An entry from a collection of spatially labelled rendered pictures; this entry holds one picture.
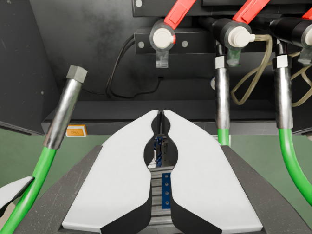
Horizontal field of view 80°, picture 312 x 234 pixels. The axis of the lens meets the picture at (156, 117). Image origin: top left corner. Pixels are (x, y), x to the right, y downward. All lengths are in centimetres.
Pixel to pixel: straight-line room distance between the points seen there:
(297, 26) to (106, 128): 41
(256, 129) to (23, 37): 58
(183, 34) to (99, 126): 29
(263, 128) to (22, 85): 57
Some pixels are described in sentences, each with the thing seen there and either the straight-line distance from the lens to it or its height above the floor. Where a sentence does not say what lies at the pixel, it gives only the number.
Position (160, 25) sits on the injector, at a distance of 22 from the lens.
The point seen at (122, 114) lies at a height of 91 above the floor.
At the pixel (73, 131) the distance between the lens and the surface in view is 51.
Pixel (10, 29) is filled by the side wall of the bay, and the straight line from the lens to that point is 52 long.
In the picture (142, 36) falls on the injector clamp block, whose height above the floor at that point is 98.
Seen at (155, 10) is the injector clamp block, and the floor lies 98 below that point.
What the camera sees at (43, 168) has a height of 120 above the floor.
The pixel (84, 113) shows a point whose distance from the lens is 54.
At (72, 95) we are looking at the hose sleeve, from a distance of 23.
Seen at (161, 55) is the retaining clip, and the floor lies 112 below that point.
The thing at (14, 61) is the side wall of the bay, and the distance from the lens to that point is 51.
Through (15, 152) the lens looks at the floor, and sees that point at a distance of 231.
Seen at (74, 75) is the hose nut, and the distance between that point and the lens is 23.
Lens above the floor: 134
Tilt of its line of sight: 58 degrees down
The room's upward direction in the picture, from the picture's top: 177 degrees counter-clockwise
